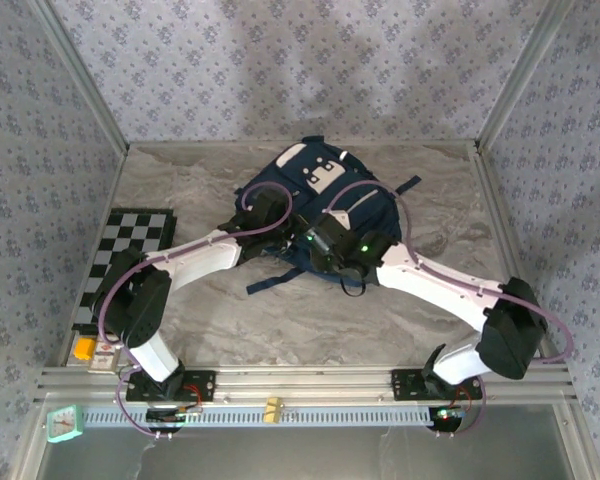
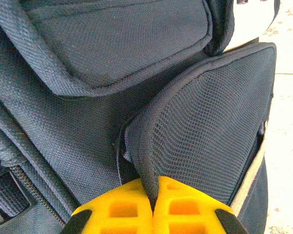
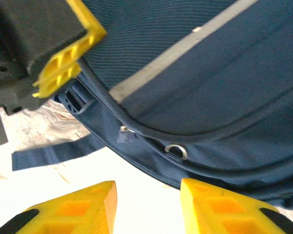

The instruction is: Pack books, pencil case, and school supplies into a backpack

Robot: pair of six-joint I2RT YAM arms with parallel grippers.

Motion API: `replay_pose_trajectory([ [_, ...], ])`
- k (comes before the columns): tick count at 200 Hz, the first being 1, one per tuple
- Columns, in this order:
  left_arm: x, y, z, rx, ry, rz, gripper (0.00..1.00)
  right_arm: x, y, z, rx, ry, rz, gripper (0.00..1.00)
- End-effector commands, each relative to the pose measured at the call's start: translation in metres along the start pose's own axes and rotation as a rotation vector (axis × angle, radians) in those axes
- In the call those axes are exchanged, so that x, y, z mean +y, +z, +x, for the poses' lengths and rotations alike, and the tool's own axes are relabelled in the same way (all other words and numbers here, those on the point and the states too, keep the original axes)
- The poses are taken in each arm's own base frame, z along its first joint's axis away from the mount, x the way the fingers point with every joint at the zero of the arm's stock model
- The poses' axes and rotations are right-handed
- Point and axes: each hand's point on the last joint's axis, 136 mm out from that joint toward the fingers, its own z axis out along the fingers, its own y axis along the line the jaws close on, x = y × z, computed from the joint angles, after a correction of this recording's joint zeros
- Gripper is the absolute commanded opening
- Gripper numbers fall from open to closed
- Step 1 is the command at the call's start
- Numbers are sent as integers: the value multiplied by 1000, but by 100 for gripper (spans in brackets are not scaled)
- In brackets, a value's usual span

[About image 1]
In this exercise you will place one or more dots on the navy blue backpack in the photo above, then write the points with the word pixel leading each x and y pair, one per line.
pixel 330 195

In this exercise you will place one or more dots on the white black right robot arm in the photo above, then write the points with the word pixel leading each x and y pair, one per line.
pixel 430 285

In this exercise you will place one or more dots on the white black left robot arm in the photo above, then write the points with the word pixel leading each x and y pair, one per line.
pixel 200 260

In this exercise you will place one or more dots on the black grey checkerboard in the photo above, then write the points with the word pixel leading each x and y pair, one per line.
pixel 130 235

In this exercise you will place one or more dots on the brass clip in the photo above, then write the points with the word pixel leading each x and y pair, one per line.
pixel 273 411

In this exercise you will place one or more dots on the right controller board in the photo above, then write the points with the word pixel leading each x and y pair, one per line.
pixel 447 415

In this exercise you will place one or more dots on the controller board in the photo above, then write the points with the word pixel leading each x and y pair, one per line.
pixel 447 415
pixel 165 416

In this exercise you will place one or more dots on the left controller board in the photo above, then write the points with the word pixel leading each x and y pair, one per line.
pixel 165 416

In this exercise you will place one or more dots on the playing card box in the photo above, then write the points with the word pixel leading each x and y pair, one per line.
pixel 102 361

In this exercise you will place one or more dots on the orange block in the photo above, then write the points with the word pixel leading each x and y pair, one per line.
pixel 85 349

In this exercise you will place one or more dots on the mint green clock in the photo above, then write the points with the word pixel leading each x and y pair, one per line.
pixel 62 424

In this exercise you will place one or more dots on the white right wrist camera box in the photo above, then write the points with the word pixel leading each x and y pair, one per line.
pixel 339 220

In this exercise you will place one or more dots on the aluminium mounting rail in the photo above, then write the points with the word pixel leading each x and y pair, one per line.
pixel 305 382

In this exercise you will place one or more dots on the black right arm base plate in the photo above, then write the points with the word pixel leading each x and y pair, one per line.
pixel 405 385

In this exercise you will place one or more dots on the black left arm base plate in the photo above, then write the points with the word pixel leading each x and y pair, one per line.
pixel 205 385

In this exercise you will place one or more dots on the aluminium side rail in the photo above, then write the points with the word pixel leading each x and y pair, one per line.
pixel 486 175

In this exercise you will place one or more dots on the aluminium frame post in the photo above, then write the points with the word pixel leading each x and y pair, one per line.
pixel 82 75
pixel 522 75

